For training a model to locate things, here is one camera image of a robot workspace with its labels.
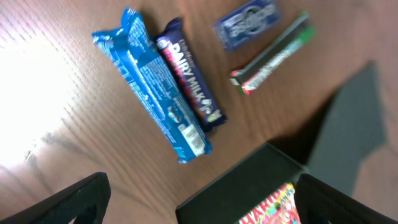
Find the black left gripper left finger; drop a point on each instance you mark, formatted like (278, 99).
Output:
(83, 202)

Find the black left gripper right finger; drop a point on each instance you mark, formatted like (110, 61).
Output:
(317, 202)

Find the black Haribo gummy bag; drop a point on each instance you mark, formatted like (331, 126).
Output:
(278, 208)

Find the blue cookie pack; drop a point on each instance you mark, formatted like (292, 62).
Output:
(137, 59)

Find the black open box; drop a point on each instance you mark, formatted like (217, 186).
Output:
(351, 130)

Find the green white candy stick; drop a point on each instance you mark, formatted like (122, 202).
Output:
(257, 71)

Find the purple Dairy Milk bar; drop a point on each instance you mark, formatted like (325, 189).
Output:
(176, 52)

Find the blue Eclipse mint box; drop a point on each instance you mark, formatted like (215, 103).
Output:
(246, 23)

